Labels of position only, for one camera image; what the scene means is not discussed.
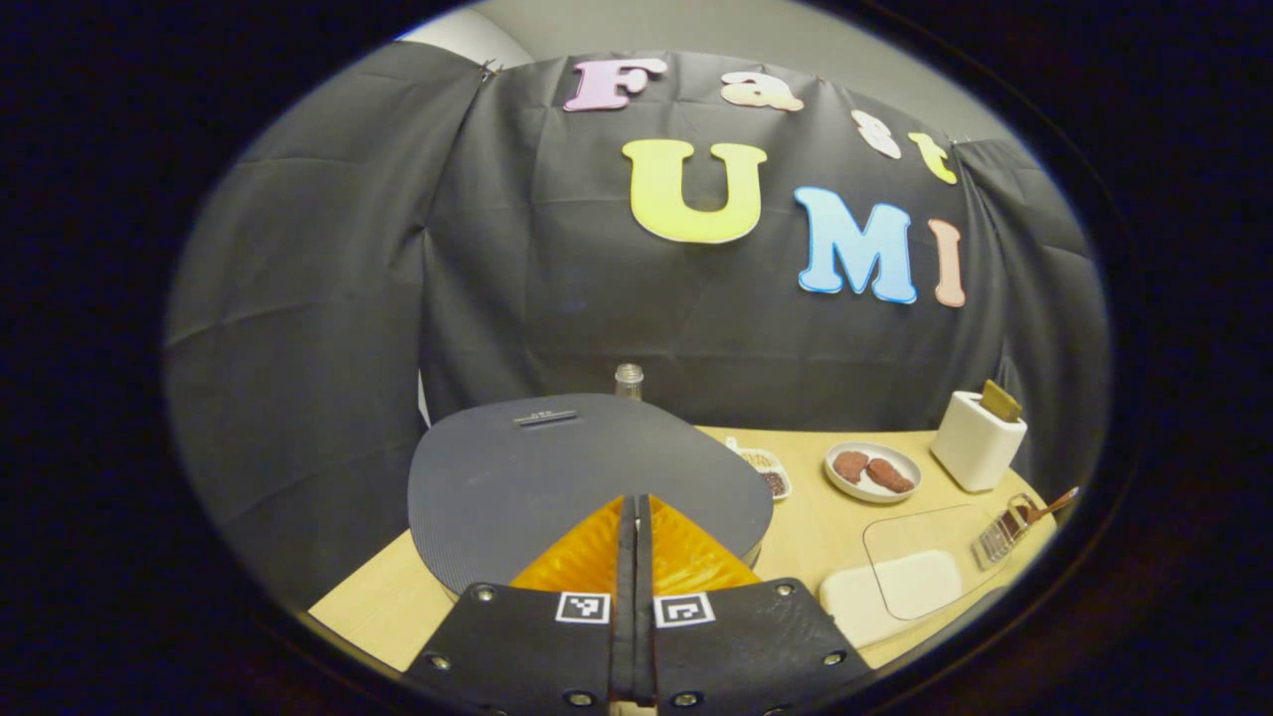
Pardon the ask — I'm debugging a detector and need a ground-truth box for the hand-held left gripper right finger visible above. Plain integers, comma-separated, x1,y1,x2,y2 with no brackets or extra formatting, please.
637,494,872,715

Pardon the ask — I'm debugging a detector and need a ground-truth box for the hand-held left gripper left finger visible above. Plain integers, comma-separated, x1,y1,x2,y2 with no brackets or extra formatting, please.
403,494,637,716

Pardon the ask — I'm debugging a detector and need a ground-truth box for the dark grey rice cooker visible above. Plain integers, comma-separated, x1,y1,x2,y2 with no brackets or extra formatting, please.
408,393,775,598

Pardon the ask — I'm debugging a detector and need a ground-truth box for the metal wire chopstick holder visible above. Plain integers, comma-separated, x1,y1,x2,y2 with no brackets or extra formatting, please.
972,492,1043,571

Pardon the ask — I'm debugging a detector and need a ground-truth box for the brown wooden spoon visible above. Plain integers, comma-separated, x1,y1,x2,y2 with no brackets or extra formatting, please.
1000,485,1080,528

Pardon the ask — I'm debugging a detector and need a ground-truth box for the white divided bean dish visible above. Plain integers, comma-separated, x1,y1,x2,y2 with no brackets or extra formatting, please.
724,436,794,501

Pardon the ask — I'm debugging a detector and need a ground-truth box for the white round plate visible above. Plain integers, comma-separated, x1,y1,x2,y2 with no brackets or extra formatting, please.
823,442,923,504

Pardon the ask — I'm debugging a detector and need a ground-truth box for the white toaster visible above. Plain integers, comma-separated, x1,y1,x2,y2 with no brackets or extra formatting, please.
931,390,1027,493

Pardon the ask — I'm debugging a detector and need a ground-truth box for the brown toast slice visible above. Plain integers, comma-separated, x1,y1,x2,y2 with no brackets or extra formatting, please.
981,379,1023,424

